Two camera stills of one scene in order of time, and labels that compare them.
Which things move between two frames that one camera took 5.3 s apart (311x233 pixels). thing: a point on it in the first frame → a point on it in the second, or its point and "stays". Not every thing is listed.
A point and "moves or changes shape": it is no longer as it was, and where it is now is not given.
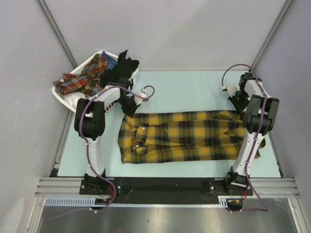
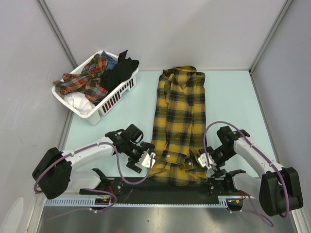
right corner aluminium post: [287, 5] stays
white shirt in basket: [72, 98] stays
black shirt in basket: [124, 69] stays
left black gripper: [130, 111] → [131, 163]
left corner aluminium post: [55, 30] stays
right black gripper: [239, 107] → [218, 172]
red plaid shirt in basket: [88, 82] stays
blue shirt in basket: [112, 62] stays
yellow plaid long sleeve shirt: [183, 137] moves or changes shape
